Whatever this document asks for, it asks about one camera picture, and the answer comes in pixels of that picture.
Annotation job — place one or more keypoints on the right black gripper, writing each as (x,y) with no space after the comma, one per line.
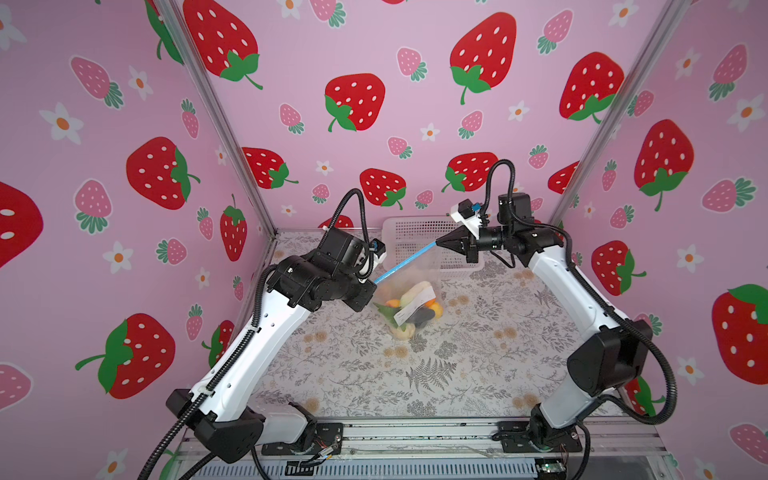
(461,240)

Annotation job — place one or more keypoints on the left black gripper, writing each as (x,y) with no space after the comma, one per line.
(367,290)

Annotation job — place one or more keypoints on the white plastic basket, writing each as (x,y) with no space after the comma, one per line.
(405,236)

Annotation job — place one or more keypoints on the white toy radish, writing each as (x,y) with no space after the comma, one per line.
(398,311)

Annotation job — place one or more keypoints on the yellow toy lemon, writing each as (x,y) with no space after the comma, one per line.
(437,309)

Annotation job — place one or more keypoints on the clear zip top bag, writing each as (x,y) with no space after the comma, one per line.
(398,280)

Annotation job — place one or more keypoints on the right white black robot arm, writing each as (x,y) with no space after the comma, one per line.
(613,350)

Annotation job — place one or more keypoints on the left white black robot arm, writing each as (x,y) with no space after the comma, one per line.
(216,408)

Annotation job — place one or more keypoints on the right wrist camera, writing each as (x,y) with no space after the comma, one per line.
(467,213)

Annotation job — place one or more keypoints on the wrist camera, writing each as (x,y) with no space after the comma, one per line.
(375,256)
(467,213)

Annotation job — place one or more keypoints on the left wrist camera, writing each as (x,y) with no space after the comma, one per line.
(375,256)

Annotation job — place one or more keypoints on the right aluminium corner post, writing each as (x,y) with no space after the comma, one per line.
(653,46)

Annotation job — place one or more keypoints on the aluminium corner post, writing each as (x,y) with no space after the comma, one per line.
(653,46)
(172,12)

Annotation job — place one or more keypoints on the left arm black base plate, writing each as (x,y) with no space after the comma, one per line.
(324,438)

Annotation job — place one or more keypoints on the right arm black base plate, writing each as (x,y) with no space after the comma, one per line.
(522,437)

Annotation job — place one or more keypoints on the aluminium front rail frame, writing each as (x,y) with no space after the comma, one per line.
(614,447)

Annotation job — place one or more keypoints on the left aluminium corner post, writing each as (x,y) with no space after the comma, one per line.
(172,12)

